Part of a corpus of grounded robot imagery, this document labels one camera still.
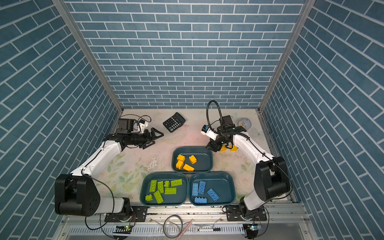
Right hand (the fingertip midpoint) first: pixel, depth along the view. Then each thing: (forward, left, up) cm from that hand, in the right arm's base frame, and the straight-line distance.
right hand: (208, 141), depth 87 cm
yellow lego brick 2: (-8, +17, -11) cm, 21 cm away
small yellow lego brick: (-7, +9, -11) cm, 16 cm away
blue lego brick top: (-30, +3, -11) cm, 32 cm away
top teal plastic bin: (-3, +2, -12) cm, 13 cm away
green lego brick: (-30, +25, -11) cm, 40 cm away
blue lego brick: (-22, +2, -13) cm, 26 cm away
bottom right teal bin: (-20, -9, -12) cm, 25 cm away
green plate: (-21, +17, -12) cm, 30 cm away
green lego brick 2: (-26, +19, -12) cm, 35 cm away
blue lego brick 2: (-25, -3, -12) cm, 28 cm away
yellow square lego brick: (-12, +17, -10) cm, 23 cm away
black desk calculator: (+22, +26, -10) cm, 35 cm away
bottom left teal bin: (-29, +13, -13) cm, 34 cm away
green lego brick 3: (-25, +25, -11) cm, 37 cm away
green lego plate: (-25, +30, -12) cm, 40 cm away
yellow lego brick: (-12, +11, -12) cm, 21 cm away
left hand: (-3, +28, +6) cm, 28 cm away
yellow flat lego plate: (-9, -8, +8) cm, 15 cm away
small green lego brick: (-23, +22, -10) cm, 33 cm away
